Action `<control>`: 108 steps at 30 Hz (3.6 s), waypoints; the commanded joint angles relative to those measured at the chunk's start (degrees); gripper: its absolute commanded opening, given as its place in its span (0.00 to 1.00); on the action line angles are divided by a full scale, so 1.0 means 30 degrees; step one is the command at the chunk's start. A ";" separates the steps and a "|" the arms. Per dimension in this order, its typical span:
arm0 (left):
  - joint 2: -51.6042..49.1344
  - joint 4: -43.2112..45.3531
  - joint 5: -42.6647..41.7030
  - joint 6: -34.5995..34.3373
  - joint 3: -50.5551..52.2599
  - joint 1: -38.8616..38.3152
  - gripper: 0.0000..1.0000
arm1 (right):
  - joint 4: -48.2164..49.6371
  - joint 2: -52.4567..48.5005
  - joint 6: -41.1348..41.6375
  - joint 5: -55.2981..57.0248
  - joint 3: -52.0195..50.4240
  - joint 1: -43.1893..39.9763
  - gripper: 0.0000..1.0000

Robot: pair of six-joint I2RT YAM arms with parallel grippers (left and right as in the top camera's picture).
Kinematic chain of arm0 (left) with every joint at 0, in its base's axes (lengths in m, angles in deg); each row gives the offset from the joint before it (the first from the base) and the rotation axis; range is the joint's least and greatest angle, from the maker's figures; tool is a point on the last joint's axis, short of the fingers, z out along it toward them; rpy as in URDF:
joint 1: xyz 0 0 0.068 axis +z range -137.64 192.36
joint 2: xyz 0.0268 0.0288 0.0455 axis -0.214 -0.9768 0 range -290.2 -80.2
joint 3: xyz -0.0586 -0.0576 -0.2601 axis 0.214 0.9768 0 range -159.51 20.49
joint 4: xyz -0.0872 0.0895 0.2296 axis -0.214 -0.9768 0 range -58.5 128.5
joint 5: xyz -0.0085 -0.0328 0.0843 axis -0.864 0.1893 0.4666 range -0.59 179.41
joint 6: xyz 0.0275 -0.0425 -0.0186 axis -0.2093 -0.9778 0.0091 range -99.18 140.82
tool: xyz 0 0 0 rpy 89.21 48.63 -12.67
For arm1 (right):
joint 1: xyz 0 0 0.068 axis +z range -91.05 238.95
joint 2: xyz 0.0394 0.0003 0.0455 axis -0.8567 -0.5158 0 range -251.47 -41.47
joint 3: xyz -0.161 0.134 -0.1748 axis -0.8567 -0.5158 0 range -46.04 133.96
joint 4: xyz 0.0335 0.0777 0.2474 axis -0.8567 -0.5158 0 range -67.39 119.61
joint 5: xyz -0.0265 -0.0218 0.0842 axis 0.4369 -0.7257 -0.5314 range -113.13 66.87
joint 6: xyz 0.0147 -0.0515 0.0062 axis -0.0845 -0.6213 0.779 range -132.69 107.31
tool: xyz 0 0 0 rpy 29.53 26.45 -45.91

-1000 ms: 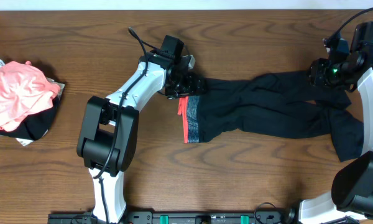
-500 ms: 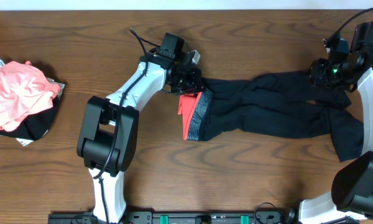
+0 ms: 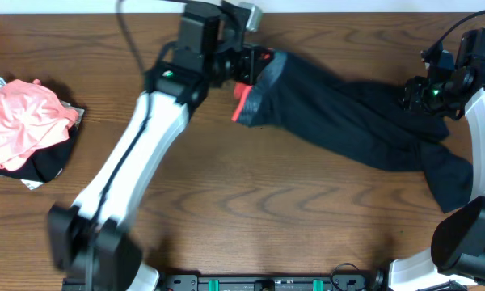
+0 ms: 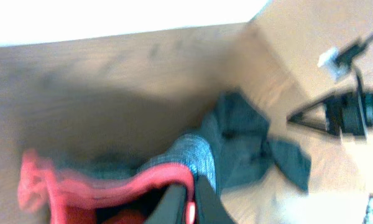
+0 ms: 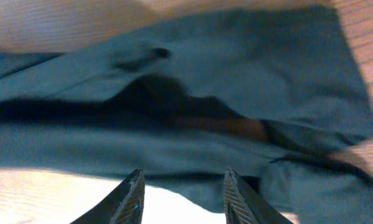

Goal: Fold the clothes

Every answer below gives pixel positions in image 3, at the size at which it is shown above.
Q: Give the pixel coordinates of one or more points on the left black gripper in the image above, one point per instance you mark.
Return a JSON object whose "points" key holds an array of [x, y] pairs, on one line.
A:
{"points": [[246, 64]]}

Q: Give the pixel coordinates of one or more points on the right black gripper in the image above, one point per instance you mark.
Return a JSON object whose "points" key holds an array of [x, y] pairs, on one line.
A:
{"points": [[413, 101]]}

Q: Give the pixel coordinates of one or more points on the black leggings red waistband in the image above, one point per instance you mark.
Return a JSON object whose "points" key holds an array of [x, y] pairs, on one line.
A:
{"points": [[359, 120]]}

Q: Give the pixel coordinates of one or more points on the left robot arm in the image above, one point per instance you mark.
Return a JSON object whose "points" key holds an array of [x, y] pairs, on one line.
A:
{"points": [[90, 239]]}

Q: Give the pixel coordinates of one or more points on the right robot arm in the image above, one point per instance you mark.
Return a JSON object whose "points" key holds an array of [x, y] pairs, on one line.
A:
{"points": [[454, 87]]}

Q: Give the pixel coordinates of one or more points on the black folded garment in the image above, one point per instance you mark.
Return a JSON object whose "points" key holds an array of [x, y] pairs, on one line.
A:
{"points": [[46, 164]]}

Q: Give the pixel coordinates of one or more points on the pink crumpled garment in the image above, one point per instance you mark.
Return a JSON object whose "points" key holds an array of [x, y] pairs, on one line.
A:
{"points": [[31, 118]]}

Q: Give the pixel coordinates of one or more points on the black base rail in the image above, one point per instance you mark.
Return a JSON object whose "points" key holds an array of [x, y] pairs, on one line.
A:
{"points": [[247, 283]]}

